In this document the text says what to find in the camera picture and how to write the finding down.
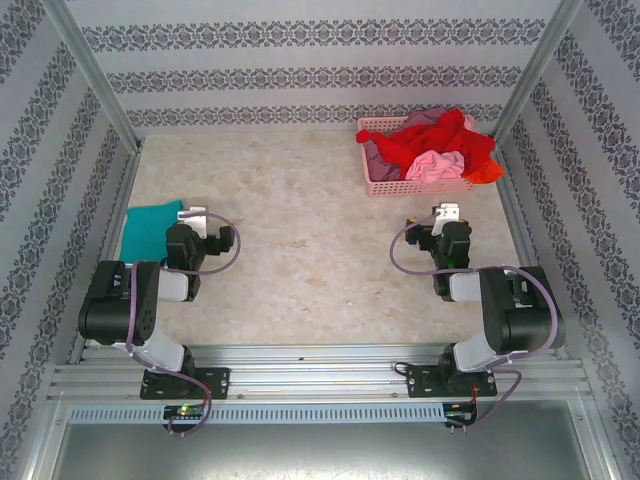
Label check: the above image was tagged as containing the pink plastic basket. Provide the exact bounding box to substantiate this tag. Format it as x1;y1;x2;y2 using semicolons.
357;115;476;199

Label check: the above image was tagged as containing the pink t-shirt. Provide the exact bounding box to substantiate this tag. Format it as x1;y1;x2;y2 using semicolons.
404;113;476;182

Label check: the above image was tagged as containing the teal folded t-shirt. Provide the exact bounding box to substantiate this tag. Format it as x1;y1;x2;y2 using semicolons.
124;199;185;264

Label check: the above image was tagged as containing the mauve t-shirt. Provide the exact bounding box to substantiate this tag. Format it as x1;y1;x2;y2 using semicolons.
362;106;449;183

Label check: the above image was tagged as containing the red t-shirt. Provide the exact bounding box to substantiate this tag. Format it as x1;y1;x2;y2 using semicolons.
355;109;496;174

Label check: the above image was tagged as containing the sheet metal tray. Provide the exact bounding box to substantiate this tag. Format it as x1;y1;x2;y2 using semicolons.
29;394;616;480

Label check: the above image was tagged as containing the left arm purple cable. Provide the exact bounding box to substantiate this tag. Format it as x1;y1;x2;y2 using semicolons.
124;212;244;437

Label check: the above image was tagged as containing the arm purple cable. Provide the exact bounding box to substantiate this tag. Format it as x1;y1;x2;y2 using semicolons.
389;213;562;432
124;212;244;437

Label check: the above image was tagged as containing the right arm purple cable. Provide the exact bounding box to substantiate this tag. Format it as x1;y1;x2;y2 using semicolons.
389;213;562;432

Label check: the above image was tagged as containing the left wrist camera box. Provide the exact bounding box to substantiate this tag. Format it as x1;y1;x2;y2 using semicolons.
177;205;209;239

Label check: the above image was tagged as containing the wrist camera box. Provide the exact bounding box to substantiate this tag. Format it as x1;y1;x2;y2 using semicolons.
432;202;461;236
177;205;209;239

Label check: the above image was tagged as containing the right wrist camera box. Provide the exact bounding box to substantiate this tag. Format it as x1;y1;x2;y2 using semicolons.
432;202;461;236

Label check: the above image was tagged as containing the aluminium side rail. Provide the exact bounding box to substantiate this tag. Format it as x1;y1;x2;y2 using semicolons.
492;142;569;361
68;142;146;365

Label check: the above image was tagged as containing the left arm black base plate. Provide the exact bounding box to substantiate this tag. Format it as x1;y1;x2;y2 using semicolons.
139;367;232;401

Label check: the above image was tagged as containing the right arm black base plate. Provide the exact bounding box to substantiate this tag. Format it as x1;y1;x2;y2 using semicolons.
406;363;497;400

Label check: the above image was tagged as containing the aluminium mounting rail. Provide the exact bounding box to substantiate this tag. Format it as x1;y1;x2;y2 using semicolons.
47;342;594;401

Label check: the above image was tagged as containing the grey slotted cable duct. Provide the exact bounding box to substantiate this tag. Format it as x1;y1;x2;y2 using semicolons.
67;403;446;424

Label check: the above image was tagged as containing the aluminium frame post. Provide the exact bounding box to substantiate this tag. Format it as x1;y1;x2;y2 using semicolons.
42;0;144;151
492;0;584;144

